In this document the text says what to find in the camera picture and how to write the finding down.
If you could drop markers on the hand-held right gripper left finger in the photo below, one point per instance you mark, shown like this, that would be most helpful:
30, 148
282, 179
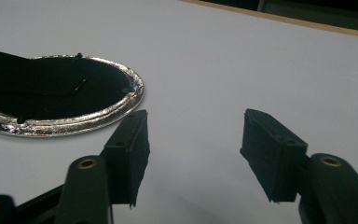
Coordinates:
127, 155

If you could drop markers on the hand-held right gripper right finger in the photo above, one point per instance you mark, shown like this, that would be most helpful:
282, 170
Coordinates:
270, 152

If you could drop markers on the white table board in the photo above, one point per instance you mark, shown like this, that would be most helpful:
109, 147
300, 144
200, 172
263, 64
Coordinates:
230, 62

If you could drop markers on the wooden table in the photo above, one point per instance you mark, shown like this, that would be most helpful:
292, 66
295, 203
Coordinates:
292, 21

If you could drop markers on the dark cloth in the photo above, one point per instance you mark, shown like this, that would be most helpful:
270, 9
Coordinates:
0, 67

